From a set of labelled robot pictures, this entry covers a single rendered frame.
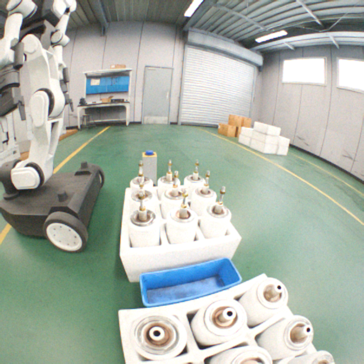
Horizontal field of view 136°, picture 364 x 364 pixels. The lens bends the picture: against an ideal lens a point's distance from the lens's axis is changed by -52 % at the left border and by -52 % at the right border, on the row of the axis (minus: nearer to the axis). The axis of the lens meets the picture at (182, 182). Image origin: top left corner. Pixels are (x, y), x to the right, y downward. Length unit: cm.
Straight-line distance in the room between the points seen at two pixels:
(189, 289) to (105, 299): 30
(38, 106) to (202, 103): 552
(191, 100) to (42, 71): 528
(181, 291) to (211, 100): 588
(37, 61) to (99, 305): 98
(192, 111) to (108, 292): 560
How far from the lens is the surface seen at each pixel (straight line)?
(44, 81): 80
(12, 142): 263
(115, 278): 63
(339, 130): 540
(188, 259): 51
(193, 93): 577
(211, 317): 30
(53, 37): 115
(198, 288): 60
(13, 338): 78
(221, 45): 630
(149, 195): 54
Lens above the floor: 54
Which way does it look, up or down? 27 degrees down
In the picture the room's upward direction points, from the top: 5 degrees clockwise
